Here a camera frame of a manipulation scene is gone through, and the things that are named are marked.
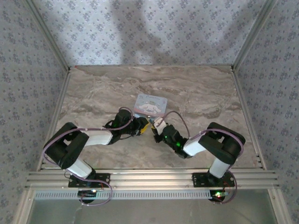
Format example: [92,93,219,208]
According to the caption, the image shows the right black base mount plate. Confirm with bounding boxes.
[192,172,235,189]

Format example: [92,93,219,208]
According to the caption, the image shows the aluminium corner post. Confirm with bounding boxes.
[23,0,71,72]
[232,0,279,72]

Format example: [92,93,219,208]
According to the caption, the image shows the right controller board green light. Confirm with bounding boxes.
[210,189,228,203]

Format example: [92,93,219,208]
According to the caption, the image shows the white slotted cable duct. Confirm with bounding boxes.
[35,189,216,200]

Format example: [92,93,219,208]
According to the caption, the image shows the aluminium side rail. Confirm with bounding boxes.
[36,69,72,171]
[231,67,267,170]

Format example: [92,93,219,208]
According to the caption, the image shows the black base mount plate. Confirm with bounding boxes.
[192,172,235,189]
[68,172,111,189]

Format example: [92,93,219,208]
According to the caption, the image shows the aluminium cross rail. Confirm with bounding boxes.
[26,168,280,190]

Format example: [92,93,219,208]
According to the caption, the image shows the grey metal sheet panel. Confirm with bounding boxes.
[30,198,278,224]

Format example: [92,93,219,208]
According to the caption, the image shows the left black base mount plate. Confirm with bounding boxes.
[68,172,111,189]

